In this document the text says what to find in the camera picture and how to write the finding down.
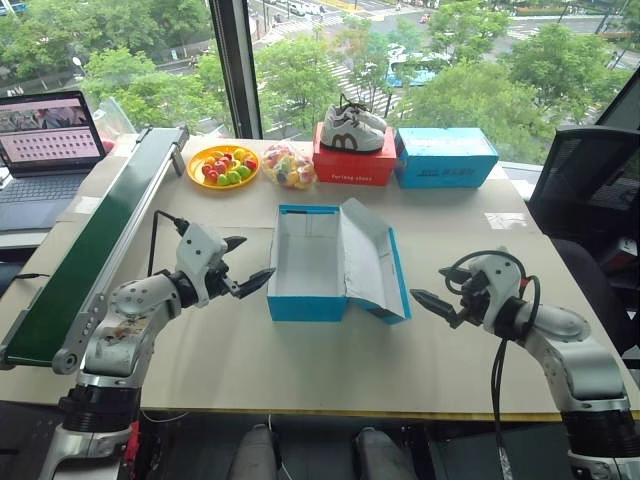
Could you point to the red shoe box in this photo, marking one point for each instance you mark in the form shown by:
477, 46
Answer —
352, 167

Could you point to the blue shoe box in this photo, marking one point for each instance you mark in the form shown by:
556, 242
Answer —
310, 270
442, 160

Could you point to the white and brown sneaker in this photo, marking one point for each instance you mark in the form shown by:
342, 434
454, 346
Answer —
376, 121
347, 132

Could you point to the clear bag of toy fruit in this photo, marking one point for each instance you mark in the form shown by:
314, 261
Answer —
290, 167

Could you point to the clear tape patch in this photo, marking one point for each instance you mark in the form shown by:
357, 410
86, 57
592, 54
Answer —
506, 220

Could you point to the red toy fruit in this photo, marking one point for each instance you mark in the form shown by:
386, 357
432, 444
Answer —
212, 174

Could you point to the green toy fruit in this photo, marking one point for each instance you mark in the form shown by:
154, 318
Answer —
243, 171

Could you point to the black office chair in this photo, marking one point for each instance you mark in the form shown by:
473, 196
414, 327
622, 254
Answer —
590, 200

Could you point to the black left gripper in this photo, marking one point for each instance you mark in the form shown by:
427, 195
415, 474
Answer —
219, 282

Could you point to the clear plastic bag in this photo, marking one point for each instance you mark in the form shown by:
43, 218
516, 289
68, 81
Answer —
114, 117

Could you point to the green conveyor belt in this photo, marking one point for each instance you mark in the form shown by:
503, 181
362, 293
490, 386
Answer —
95, 250

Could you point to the grey laptop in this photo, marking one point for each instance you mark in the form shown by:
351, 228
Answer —
45, 165

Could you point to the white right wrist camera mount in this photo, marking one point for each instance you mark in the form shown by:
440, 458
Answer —
500, 290

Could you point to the yellow plastic plate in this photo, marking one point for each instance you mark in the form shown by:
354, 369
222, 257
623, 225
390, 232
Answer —
197, 177

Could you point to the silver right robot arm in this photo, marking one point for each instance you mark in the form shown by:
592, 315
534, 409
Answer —
575, 350

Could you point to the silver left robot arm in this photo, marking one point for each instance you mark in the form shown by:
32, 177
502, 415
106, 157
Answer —
127, 320

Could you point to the yellow toy fruit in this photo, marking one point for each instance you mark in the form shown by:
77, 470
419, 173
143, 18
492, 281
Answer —
240, 152

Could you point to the dark window frame post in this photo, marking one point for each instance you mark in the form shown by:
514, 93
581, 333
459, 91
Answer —
235, 65

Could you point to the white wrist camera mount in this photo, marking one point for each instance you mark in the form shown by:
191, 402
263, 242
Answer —
500, 290
200, 250

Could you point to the dark rounded shape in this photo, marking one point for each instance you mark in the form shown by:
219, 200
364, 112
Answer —
382, 455
256, 452

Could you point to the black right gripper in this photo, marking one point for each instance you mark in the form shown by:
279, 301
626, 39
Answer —
474, 300

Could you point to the black monitor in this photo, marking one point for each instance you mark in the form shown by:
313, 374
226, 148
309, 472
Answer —
622, 97

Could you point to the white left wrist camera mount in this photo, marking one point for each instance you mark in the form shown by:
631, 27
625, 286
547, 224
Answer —
200, 250

